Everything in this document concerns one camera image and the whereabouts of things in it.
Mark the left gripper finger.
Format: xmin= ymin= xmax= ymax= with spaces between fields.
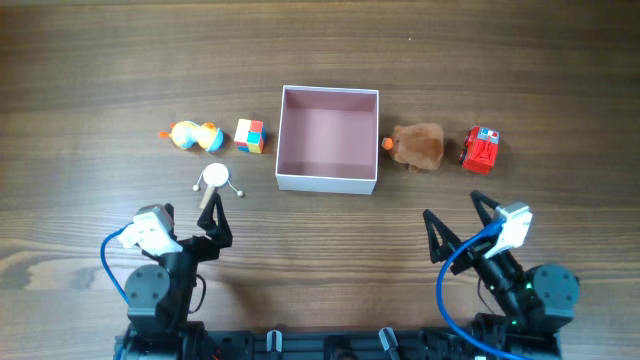
xmin=163 ymin=203 xmax=175 ymax=235
xmin=197 ymin=192 xmax=233 ymax=248

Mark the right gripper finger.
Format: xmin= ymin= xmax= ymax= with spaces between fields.
xmin=423 ymin=210 xmax=462 ymax=264
xmin=470 ymin=190 xmax=500 ymax=225

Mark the red toy car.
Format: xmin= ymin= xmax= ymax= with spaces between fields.
xmin=459 ymin=125 xmax=500 ymax=175

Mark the yellow blue rubber duck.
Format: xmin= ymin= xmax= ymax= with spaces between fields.
xmin=158 ymin=121 xmax=224 ymax=152

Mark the brown plush toy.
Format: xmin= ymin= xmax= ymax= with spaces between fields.
xmin=381 ymin=123 xmax=444 ymax=173

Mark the colourful puzzle cube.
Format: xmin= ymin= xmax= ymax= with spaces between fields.
xmin=234 ymin=119 xmax=266 ymax=153

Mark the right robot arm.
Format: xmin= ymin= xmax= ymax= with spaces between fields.
xmin=423 ymin=190 xmax=580 ymax=359

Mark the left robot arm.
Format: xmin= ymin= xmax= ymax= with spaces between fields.
xmin=113 ymin=193 xmax=233 ymax=360

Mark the white wooden rattle drum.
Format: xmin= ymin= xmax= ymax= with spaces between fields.
xmin=192 ymin=163 xmax=245 ymax=210

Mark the pink white open box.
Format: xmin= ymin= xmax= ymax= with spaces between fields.
xmin=275 ymin=85 xmax=379 ymax=195

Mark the right blue cable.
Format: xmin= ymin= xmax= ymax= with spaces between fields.
xmin=435 ymin=219 xmax=531 ymax=360

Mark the blue cable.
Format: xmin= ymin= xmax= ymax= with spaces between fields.
xmin=99 ymin=223 xmax=134 ymax=304
xmin=435 ymin=219 xmax=531 ymax=360

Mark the left blue cable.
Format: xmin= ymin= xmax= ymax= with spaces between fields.
xmin=99 ymin=223 xmax=134 ymax=304

